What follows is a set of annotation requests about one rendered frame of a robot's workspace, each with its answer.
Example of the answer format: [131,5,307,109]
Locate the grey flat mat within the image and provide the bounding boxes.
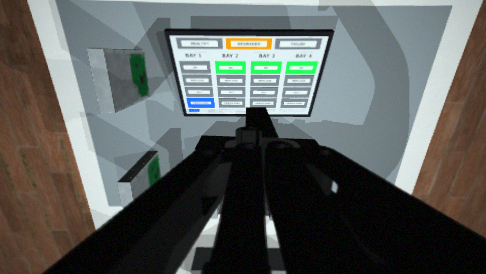
[55,0,453,206]

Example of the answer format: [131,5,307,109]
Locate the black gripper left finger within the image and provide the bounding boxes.
[42,107,272,274]

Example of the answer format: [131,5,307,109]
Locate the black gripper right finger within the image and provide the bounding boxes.
[256,107,486,274]

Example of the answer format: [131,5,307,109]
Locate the black status display screen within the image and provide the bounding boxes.
[164,29,334,117]

